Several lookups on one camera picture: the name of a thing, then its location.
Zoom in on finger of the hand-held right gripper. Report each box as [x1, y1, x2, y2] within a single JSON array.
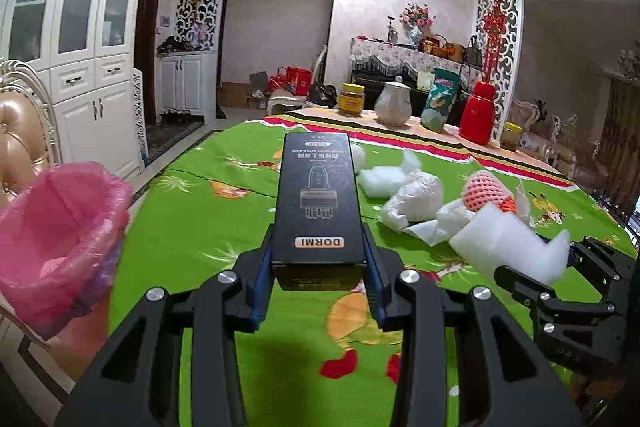
[[494, 263, 618, 324], [565, 237, 640, 283]]

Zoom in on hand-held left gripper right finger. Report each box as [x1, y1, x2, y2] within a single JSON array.
[[360, 221, 586, 427]]

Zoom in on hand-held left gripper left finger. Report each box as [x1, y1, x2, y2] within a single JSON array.
[[55, 222, 276, 427]]

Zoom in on thick white foam sheet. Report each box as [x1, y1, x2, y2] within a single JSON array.
[[448, 204, 572, 286]]

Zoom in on white plastic bag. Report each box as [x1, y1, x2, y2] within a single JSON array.
[[381, 171, 446, 234]]

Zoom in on red white foam fruit net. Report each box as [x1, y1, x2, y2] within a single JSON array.
[[461, 171, 517, 214]]

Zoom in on black carton box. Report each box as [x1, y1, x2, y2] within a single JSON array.
[[270, 132, 368, 293]]

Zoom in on pink lined trash bin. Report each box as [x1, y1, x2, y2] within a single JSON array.
[[0, 162, 133, 340]]

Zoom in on green printed tablecloth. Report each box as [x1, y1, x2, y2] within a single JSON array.
[[107, 109, 638, 427]]

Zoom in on white tissue paper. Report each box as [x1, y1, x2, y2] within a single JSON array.
[[404, 199, 476, 249]]

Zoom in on ornate carved sofa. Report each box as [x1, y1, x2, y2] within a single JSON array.
[[510, 99, 603, 188]]

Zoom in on white foam wrap sheet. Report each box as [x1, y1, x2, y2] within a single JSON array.
[[359, 151, 422, 198]]

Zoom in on small glass jar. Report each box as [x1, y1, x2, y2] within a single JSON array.
[[501, 122, 522, 151]]

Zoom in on dark patterned rug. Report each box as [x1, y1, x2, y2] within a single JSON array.
[[147, 122, 216, 152]]

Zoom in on red thermos jug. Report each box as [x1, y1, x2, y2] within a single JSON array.
[[458, 81, 497, 146]]

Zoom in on white ceramic teapot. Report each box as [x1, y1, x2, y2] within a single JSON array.
[[374, 76, 413, 128]]

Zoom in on yellow lidded jar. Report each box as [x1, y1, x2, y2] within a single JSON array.
[[338, 83, 367, 118]]

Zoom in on cardboard boxes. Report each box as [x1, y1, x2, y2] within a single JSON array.
[[217, 72, 273, 110]]

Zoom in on black bag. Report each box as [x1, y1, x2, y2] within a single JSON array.
[[307, 83, 341, 108]]

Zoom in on green snack bag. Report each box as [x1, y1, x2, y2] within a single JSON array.
[[420, 68, 462, 131]]

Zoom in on white lattice radiator cover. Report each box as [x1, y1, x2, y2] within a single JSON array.
[[131, 68, 149, 168]]

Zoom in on red gift bags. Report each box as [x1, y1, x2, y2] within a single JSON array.
[[269, 66, 312, 96]]

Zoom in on low white cupboard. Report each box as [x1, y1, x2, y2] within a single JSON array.
[[157, 53, 219, 126]]

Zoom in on sideboard with lace cloth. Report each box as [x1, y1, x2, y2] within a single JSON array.
[[349, 38, 483, 108]]

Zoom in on red hanging knot ornament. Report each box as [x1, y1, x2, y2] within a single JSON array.
[[481, 4, 507, 68]]

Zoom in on flower vase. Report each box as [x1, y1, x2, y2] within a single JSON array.
[[400, 3, 432, 46]]

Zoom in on tall white glass-door cabinet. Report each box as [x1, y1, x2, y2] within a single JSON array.
[[0, 0, 166, 180]]

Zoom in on ornate beige leather chair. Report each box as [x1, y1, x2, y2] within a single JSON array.
[[0, 59, 81, 403]]

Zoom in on dark wooden door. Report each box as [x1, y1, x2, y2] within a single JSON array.
[[135, 0, 163, 72]]

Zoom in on cream chair by wall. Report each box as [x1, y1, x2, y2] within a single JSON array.
[[267, 46, 328, 115]]

